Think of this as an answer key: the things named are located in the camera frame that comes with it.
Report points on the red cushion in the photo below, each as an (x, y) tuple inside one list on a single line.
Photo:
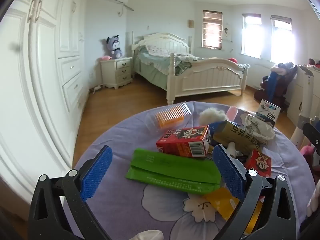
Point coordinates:
[(233, 60)]

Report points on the pink item on nightstand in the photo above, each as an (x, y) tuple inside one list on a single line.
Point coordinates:
[(105, 58)]

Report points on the yellow packet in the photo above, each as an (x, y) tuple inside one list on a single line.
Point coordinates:
[(222, 202)]

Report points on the red drink carton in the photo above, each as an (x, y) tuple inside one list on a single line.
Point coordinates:
[(182, 141)]

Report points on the beige wall item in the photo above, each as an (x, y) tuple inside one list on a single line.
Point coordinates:
[(191, 23)]

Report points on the crumpled white wrapper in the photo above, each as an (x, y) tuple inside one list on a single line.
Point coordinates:
[(260, 130)]

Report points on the window with brown blind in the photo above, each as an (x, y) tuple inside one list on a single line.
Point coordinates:
[(212, 30)]

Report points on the white cabinet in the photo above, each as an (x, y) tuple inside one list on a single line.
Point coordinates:
[(296, 100)]

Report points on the bright window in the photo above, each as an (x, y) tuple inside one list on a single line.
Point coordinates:
[(281, 40), (251, 37)]

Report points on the pink ribbed item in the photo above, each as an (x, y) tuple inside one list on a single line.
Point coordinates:
[(232, 112)]

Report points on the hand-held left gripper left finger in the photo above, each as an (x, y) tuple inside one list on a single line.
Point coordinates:
[(97, 172)]

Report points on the dark red chair with clothes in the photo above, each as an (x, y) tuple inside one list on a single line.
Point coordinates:
[(285, 85)]

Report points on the purple floral tablecloth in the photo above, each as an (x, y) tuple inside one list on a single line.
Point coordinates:
[(120, 205)]

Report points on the pink plush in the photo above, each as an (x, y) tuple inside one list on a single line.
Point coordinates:
[(306, 150)]

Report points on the small wall picture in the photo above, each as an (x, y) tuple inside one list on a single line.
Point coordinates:
[(227, 32)]

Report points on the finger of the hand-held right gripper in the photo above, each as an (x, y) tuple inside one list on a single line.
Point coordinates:
[(312, 137)]

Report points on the blue packet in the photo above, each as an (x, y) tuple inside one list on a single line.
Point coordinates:
[(215, 128)]

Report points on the small red carton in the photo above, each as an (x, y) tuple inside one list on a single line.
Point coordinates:
[(260, 163)]

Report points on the blue cloth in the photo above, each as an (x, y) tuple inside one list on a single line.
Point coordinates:
[(272, 85)]

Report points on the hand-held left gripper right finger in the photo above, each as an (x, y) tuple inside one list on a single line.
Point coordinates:
[(228, 170)]

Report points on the white fluffy pompom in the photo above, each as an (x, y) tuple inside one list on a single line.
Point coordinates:
[(212, 115)]

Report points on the gold carton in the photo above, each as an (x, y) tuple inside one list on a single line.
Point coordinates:
[(237, 136)]

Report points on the green packet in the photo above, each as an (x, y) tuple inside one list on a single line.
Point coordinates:
[(170, 170)]

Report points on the blue and white carton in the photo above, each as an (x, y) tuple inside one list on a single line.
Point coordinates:
[(268, 111)]

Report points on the white bed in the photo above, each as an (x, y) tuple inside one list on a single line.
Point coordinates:
[(207, 80)]

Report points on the white wardrobe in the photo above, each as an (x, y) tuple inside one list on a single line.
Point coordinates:
[(45, 55)]

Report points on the purple plush toy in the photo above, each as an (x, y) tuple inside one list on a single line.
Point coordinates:
[(115, 48)]

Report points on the small white bottle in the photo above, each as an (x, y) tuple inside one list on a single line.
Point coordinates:
[(232, 148)]

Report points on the orange comb in clear pack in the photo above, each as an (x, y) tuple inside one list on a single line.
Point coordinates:
[(170, 116)]

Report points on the white nightstand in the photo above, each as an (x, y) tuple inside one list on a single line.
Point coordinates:
[(117, 72)]

